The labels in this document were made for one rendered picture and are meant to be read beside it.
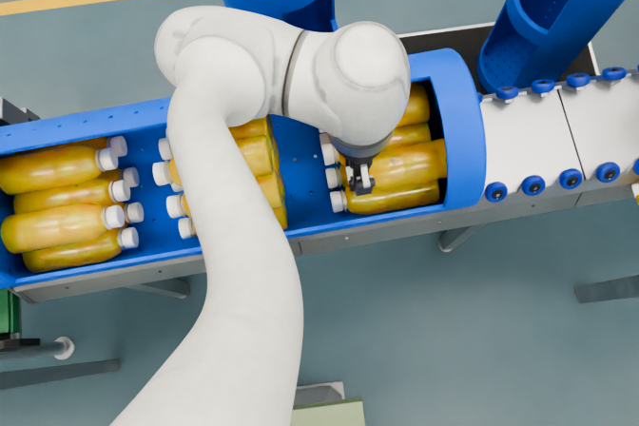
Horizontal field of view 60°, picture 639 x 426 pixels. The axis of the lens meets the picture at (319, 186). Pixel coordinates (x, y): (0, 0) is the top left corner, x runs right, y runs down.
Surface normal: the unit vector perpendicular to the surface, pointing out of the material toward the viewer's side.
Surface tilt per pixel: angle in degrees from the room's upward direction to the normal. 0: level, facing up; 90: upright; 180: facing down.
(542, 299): 0
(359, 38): 7
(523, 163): 0
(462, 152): 33
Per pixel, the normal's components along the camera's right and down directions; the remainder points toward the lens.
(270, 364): 0.68, -0.59
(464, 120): 0.00, 0.00
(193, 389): 0.01, -0.92
